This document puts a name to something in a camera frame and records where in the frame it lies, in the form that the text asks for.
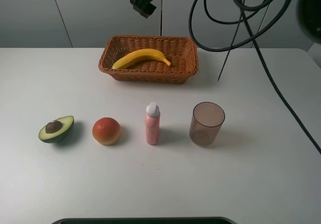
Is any yellow banana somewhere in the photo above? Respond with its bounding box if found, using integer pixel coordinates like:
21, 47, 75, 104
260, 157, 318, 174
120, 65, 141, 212
112, 49, 171, 69

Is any halved avocado with pit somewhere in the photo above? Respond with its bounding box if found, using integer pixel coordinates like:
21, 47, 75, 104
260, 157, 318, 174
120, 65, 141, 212
38, 116, 74, 143

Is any translucent brown plastic cup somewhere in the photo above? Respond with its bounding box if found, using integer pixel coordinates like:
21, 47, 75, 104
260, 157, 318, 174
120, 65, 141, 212
189, 101, 226, 146

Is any black looped cable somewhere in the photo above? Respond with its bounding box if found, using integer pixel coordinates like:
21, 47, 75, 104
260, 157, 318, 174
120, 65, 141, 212
189, 0, 293, 81

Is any pink bottle white cap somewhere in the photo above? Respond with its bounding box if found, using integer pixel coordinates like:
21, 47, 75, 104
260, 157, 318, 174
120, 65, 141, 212
145, 102, 161, 145

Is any red orange tomato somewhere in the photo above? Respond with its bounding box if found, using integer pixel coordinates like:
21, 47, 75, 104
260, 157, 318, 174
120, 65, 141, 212
92, 117, 121, 146

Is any brown wicker basket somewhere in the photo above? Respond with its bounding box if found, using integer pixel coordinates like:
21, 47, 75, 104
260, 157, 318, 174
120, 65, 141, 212
98, 35, 199, 83

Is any black long cable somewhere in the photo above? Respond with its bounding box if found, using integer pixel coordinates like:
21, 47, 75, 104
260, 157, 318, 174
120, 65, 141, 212
230, 0, 321, 155

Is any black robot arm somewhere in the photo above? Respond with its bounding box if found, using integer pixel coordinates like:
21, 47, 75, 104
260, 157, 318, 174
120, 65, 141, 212
129, 0, 320, 49

